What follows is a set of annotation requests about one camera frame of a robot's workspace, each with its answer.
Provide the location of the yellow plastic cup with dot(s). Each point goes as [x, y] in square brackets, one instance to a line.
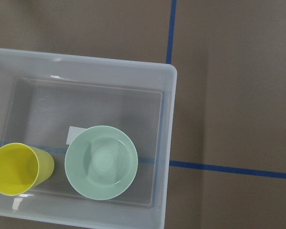
[23, 167]

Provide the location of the clear plastic bin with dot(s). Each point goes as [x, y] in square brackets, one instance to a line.
[42, 95]

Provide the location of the green plastic bowl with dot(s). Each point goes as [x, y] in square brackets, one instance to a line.
[101, 162]

